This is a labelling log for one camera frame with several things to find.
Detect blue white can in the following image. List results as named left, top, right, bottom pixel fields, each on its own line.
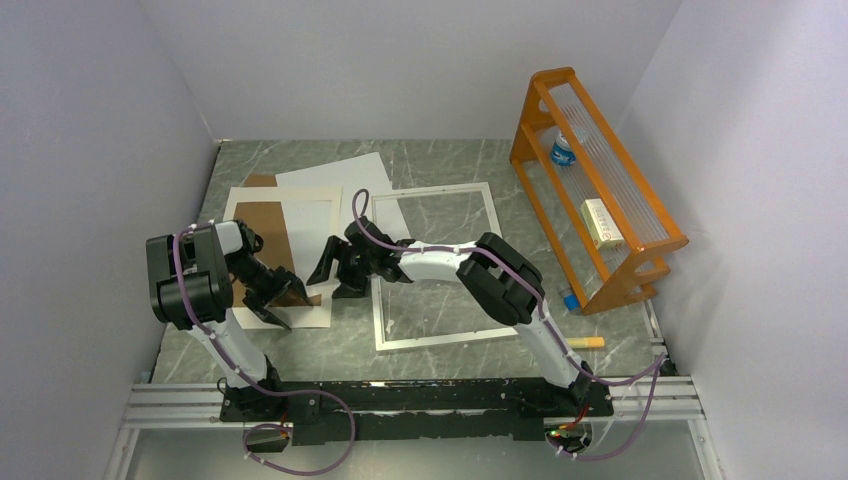
left=549, top=131, right=576, bottom=166

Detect yellow stick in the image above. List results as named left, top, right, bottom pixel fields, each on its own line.
left=567, top=336, right=606, bottom=349

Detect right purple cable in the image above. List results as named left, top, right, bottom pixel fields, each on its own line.
left=351, top=188, right=667, bottom=463

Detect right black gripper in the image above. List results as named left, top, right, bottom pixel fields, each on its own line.
left=307, top=237, right=378, bottom=299

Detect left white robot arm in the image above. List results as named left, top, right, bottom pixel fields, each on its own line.
left=145, top=220, right=312, bottom=420

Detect clear glass pane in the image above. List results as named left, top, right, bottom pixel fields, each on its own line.
left=375, top=193, right=504, bottom=340

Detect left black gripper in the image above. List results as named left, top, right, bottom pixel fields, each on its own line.
left=227, top=253, right=308, bottom=328

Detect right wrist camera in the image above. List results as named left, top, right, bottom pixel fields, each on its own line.
left=344, top=216, right=397, bottom=256

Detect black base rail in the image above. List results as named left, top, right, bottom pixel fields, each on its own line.
left=221, top=377, right=614, bottom=446

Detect brown backing board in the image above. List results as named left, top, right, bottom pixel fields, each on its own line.
left=234, top=201, right=322, bottom=306

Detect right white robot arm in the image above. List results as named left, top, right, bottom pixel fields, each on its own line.
left=307, top=232, right=592, bottom=415

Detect blue capped tube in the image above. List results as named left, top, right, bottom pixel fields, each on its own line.
left=559, top=286, right=581, bottom=312

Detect orange wooden shelf rack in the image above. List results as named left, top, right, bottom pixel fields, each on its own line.
left=509, top=67, right=689, bottom=315

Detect cream yellow box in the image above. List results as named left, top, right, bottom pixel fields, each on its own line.
left=580, top=199, right=625, bottom=250

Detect silver picture frame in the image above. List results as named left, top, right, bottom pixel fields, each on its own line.
left=365, top=182, right=516, bottom=353

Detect white mat board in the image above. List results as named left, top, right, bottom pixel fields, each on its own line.
left=221, top=185, right=344, bottom=331

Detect aluminium extrusion rail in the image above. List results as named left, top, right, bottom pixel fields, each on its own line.
left=105, top=376, right=725, bottom=479

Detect white photo sheet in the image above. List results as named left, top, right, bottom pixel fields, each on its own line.
left=276, top=153, right=410, bottom=279

